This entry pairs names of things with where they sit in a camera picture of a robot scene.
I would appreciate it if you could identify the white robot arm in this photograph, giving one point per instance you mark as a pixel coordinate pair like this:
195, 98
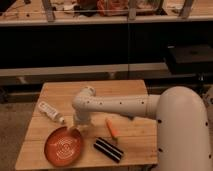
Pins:
183, 134

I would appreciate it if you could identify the orange carrot toy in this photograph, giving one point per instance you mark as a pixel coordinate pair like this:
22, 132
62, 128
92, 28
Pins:
112, 129

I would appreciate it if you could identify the black box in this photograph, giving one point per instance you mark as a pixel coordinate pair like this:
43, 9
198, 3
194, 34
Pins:
190, 59

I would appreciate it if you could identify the wooden table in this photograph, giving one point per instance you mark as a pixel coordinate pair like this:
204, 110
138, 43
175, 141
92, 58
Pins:
137, 138

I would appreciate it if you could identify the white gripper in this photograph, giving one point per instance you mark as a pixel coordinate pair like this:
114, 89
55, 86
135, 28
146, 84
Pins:
78, 122

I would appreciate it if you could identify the white plastic bottle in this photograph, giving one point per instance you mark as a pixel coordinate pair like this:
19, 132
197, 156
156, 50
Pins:
51, 112

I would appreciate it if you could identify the orange ceramic bowl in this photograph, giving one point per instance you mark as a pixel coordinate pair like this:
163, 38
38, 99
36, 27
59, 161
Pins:
63, 146

